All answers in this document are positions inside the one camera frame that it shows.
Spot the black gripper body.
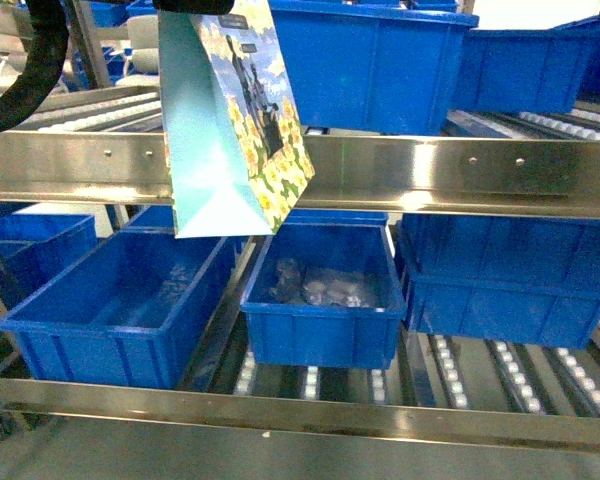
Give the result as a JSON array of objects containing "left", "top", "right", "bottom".
[{"left": 153, "top": 0, "right": 235, "bottom": 14}]

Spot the flower gift bag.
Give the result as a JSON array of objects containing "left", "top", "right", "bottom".
[{"left": 157, "top": 1, "right": 315, "bottom": 239}]

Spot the blue bin upper shelf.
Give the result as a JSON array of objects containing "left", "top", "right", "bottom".
[{"left": 270, "top": 1, "right": 479, "bottom": 135}]

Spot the open empty blue bin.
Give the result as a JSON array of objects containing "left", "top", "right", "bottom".
[{"left": 0, "top": 231, "right": 235, "bottom": 389}]

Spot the blue bin with scraps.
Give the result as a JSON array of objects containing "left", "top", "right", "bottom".
[{"left": 240, "top": 222, "right": 406, "bottom": 370}]

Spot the blue bin upper right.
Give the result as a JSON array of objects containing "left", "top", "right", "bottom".
[{"left": 451, "top": 29, "right": 600, "bottom": 113}]

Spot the stacked blue bins right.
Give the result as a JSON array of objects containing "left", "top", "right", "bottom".
[{"left": 396, "top": 214, "right": 600, "bottom": 349}]

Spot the black cable hose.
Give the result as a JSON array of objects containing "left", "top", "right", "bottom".
[{"left": 0, "top": 0, "right": 70, "bottom": 137}]

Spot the steel rack rail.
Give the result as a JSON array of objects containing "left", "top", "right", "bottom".
[{"left": 0, "top": 131, "right": 600, "bottom": 219}]

